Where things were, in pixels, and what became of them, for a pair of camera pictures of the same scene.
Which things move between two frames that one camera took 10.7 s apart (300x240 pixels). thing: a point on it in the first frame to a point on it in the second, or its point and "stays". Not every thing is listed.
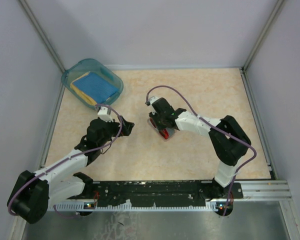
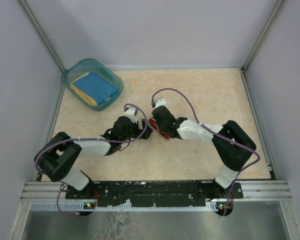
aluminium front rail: (267, 189) stays
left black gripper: (127, 127) to (140, 132)
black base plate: (160, 193) stays
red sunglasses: (163, 132) stays
